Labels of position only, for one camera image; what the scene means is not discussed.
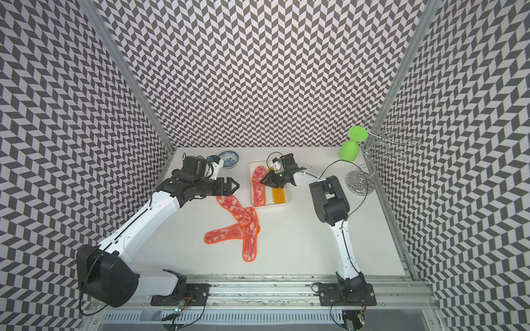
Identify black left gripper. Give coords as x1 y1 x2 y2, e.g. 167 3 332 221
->
194 177 240 197

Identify red orange-edged insole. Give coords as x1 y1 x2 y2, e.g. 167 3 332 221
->
216 195 252 226
204 223 244 245
242 207 260 263
252 166 267 207

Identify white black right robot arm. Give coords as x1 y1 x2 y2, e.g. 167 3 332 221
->
260 153 369 303

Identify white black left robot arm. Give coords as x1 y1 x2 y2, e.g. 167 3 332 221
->
76 155 239 308

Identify white rectangular storage tray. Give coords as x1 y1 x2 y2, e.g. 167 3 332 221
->
247 160 291 210

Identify blue white porcelain bowl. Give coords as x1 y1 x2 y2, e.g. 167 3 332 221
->
218 150 240 169

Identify green plastic wine glass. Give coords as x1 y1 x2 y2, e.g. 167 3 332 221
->
338 126 369 162

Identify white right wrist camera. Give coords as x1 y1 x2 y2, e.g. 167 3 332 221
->
271 157 283 172

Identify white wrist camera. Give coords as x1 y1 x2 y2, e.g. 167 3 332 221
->
271 157 283 172
207 155 224 180

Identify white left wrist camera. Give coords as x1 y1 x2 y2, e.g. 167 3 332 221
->
207 155 224 180

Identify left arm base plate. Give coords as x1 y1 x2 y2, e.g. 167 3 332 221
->
150 284 211 307

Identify chrome wire glass rack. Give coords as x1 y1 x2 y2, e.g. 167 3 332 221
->
345 121 422 196

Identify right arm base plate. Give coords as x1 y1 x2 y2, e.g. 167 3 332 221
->
311 283 378 307

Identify aluminium front rail frame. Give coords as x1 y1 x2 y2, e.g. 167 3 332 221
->
79 275 447 330

